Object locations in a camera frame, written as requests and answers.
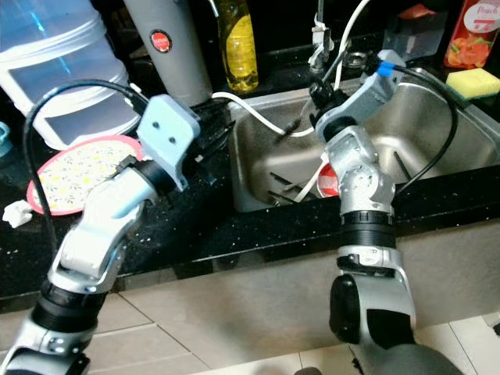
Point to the floral plate with pink rim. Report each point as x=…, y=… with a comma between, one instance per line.
x=78, y=172

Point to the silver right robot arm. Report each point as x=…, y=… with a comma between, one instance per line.
x=363, y=195

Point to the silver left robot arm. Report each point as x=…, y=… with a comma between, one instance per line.
x=105, y=234

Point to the white spoon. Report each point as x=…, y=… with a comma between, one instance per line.
x=308, y=183

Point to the red cup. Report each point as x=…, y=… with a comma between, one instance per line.
x=328, y=181

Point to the black chopstick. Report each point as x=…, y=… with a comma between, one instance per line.
x=283, y=187

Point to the metal faucet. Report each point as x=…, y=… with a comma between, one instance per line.
x=319, y=35

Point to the grey thermos flask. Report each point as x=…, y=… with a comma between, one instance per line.
x=172, y=62

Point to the yellow dish soap bottle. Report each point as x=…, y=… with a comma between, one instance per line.
x=238, y=55

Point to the stainless steel sink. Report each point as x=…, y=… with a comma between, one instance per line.
x=422, y=137

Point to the clear plastic container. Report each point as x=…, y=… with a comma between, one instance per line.
x=416, y=35

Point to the yellow sponge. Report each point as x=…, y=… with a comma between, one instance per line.
x=473, y=83

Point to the red peach label bottle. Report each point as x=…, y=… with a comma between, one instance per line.
x=473, y=35

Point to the white plastic tiered steamer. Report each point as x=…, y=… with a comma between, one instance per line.
x=55, y=70

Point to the small white plastic piece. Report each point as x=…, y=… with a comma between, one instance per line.
x=17, y=213

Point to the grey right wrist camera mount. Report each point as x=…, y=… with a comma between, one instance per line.
x=373, y=90

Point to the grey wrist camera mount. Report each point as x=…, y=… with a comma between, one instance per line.
x=373, y=90
x=164, y=133

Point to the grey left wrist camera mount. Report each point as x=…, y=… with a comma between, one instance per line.
x=164, y=133

